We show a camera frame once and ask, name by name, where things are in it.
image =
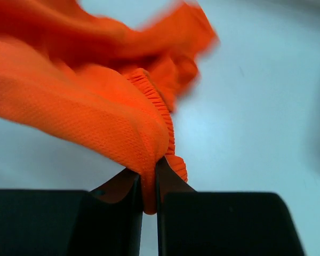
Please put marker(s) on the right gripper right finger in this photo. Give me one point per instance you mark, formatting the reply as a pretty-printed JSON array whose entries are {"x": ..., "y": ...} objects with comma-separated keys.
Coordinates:
[{"x": 220, "y": 223}]

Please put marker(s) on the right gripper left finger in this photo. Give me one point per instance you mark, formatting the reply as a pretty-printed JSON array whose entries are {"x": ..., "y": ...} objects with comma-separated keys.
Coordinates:
[{"x": 104, "y": 221}]

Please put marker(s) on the orange shorts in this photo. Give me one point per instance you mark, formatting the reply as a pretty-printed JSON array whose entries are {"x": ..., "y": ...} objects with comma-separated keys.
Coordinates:
[{"x": 96, "y": 82}]

